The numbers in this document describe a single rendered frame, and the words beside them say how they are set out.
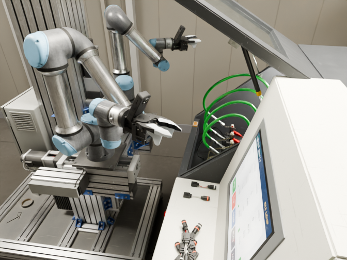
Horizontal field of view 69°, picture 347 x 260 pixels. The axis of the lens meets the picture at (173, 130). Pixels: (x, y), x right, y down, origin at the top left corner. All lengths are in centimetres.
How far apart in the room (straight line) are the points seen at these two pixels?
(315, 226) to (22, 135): 155
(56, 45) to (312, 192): 91
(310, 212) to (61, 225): 196
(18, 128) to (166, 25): 188
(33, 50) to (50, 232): 151
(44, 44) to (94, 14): 216
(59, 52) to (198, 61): 213
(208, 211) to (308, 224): 71
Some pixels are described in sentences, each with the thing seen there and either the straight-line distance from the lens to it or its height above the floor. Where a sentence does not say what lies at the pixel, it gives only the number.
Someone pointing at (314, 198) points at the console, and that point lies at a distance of 51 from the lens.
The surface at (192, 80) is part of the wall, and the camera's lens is 308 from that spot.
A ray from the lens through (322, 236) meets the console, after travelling 47.
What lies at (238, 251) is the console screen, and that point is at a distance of 78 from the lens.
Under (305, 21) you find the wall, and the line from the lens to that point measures 303.
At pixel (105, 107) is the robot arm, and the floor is 147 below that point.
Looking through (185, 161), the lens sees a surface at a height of 95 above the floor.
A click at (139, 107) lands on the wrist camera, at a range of 80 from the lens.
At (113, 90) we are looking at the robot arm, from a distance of 106.
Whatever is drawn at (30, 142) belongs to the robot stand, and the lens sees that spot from 173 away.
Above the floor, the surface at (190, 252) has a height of 100.
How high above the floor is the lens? 188
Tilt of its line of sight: 33 degrees down
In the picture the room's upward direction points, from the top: straight up
